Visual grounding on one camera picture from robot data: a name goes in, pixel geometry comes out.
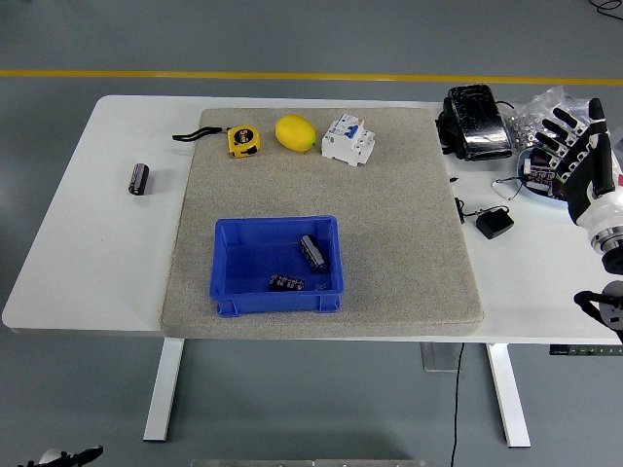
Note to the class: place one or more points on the white-labelled electronic part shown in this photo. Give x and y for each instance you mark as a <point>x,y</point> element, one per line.
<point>540,178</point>

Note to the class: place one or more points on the white table leg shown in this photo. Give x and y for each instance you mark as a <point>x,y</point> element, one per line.
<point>163,389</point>
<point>508,394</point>

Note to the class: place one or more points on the light blue tray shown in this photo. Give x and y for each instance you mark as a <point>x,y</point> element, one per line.
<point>523,165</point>

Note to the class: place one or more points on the grey metal floor plate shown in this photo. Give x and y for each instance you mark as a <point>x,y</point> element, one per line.
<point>438,357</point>

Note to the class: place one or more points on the yellow lemon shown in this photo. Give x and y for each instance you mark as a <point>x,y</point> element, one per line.
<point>295,133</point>

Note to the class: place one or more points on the clear plastic bag of parts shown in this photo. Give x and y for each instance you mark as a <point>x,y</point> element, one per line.
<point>523,124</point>

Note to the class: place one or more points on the grey-brown mat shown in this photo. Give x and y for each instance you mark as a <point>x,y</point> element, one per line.
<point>302,194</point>

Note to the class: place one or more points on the dark brown cylindrical battery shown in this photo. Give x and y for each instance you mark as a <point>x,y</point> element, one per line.
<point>287,283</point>
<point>314,253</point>
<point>138,179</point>

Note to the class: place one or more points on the table height control panel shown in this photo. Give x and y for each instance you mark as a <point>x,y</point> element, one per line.
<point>584,350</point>

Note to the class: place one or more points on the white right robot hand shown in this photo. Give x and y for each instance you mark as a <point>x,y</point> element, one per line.
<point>591,175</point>

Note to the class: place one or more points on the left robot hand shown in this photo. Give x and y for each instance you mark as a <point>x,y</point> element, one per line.
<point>63,457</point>

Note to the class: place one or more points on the white circuit breaker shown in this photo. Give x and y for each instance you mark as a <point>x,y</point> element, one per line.
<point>346,142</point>

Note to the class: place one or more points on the black glossy case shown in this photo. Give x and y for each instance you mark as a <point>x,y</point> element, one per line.
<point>474,117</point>

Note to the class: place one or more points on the blue plastic box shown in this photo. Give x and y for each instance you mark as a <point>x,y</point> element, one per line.
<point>248,258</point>

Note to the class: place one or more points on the yellow tape measure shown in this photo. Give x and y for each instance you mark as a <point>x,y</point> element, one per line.
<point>243,142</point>

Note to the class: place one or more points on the black plug adapter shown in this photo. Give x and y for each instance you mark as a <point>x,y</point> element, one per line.
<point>494,224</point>

